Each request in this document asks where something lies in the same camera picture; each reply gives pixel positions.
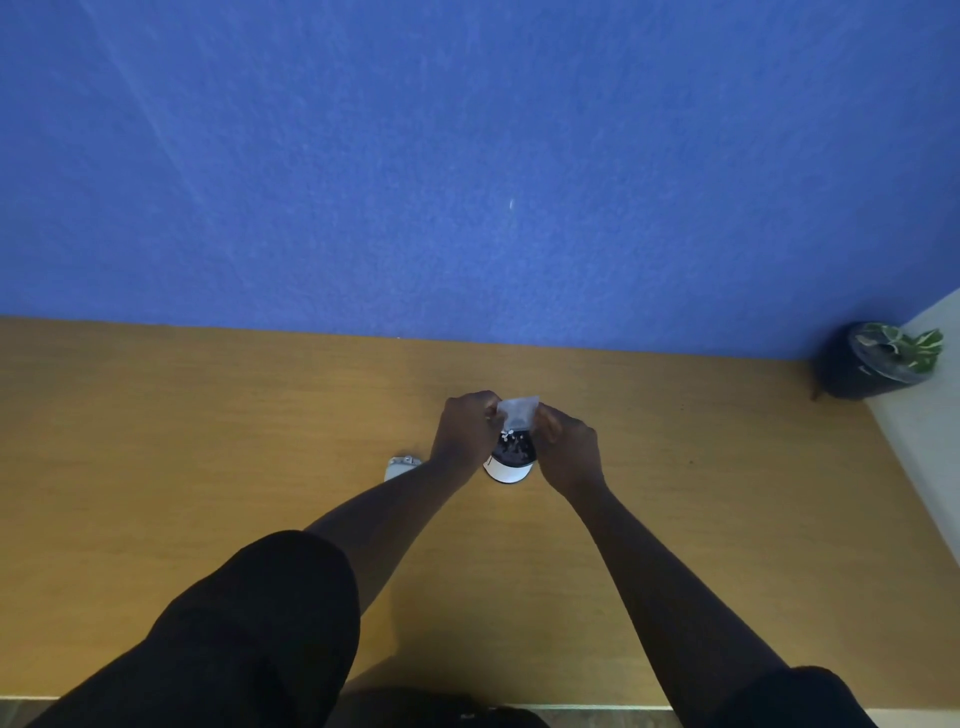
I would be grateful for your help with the person's left hand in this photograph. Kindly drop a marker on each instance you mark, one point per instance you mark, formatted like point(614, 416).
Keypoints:
point(463, 435)

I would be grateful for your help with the person's right hand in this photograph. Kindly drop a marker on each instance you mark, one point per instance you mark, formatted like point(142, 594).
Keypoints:
point(571, 454)

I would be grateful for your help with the person's left fingers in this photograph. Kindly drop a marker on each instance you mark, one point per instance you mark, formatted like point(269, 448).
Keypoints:
point(489, 409)

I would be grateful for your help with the person's right fingers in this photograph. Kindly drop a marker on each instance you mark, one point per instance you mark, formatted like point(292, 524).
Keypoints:
point(546, 424)

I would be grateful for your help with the small clear plastic bag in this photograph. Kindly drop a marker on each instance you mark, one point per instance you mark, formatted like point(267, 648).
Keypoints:
point(518, 415)

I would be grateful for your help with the person's left forearm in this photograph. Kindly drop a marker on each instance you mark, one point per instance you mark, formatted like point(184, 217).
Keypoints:
point(390, 517)

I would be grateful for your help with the person's right forearm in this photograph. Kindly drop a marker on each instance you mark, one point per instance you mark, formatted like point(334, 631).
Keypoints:
point(660, 585)

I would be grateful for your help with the white round container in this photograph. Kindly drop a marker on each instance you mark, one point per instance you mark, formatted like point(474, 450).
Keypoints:
point(511, 459)

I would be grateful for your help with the small white plastic piece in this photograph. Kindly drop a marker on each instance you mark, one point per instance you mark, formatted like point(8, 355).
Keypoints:
point(401, 466)

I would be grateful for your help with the black plant pot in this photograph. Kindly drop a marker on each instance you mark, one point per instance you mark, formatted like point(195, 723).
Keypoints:
point(855, 366)

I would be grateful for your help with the person's black shirt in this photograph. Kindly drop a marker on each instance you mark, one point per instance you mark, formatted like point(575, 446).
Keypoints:
point(225, 637)

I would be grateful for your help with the green white leafy plant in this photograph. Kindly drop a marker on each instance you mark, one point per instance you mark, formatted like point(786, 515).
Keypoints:
point(904, 346)

